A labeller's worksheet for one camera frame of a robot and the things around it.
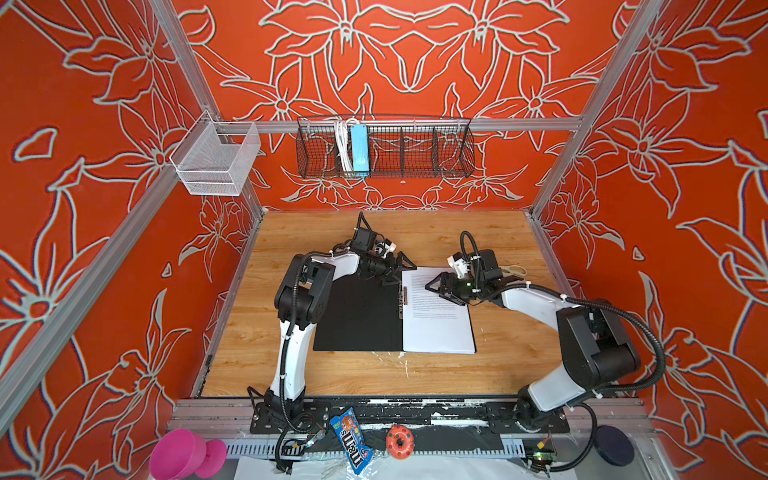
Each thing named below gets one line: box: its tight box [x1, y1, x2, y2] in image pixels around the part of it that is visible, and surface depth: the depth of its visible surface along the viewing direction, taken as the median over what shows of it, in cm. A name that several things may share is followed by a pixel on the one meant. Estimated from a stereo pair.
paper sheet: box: [402, 267, 476, 355], surface depth 92 cm
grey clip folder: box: [313, 268, 477, 353], surface depth 92 cm
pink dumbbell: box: [150, 429, 227, 480], surface depth 59 cm
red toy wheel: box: [385, 425, 415, 460], surface depth 70 cm
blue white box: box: [350, 124, 370, 176], surface depth 92 cm
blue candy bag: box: [330, 407, 374, 475], surface depth 71 cm
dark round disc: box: [594, 425, 635, 467], surface depth 71 cm
